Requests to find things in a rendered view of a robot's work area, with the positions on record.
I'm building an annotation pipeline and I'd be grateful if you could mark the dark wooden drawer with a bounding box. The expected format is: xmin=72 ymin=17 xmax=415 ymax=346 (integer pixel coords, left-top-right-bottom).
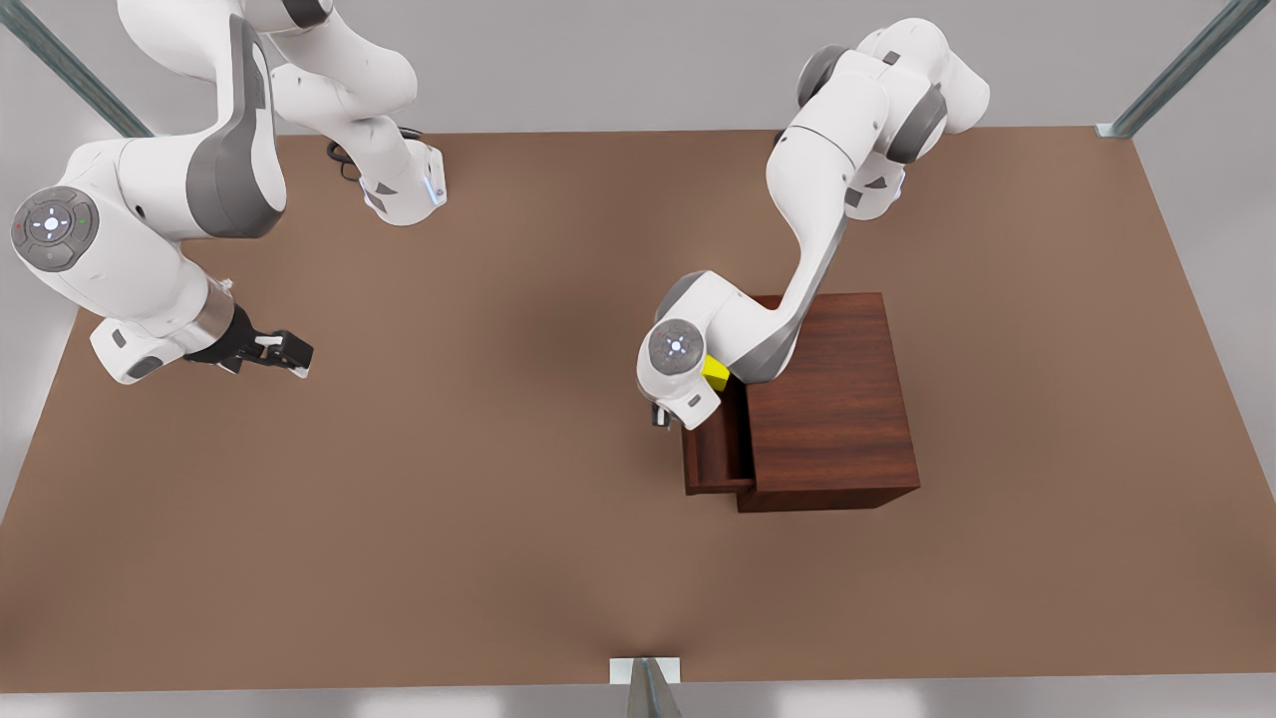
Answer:
xmin=682 ymin=379 xmax=757 ymax=498

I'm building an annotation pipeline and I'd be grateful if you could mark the dark wooden cabinet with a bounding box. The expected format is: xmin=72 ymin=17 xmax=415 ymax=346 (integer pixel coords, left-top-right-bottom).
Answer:
xmin=736 ymin=292 xmax=921 ymax=515

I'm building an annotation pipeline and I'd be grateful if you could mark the black cable loop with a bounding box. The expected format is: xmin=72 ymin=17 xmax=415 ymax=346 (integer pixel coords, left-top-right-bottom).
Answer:
xmin=327 ymin=127 xmax=425 ymax=186

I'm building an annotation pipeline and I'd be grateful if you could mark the silver frame post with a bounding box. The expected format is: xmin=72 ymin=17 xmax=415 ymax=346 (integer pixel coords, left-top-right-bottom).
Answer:
xmin=0 ymin=0 xmax=157 ymax=140
xmin=1095 ymin=0 xmax=1273 ymax=140
xmin=609 ymin=656 xmax=684 ymax=718

